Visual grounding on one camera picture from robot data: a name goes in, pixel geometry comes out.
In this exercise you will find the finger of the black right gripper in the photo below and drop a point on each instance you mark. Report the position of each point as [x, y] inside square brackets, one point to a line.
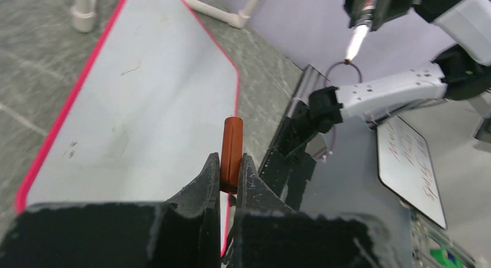
[352, 9]
[387, 10]

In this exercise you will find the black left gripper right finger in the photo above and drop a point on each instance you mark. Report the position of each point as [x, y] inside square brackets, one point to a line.
[268, 233]

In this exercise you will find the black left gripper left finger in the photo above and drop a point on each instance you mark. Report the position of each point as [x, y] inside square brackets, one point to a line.
[183, 231]

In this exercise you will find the white marker pen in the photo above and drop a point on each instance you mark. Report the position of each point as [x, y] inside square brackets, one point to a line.
[360, 30]

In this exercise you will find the brown marker cap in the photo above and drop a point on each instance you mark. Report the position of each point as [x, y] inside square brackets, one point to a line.
[231, 155]

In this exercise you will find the pink framed whiteboard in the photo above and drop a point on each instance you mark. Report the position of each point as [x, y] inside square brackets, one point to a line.
[141, 120]

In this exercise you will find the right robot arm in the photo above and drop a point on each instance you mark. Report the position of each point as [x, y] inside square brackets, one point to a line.
[460, 72]

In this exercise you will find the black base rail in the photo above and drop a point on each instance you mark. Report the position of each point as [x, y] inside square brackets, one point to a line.
[313, 110]

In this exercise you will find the white PVC pipe frame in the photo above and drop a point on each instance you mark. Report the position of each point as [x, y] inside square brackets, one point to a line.
[83, 12]

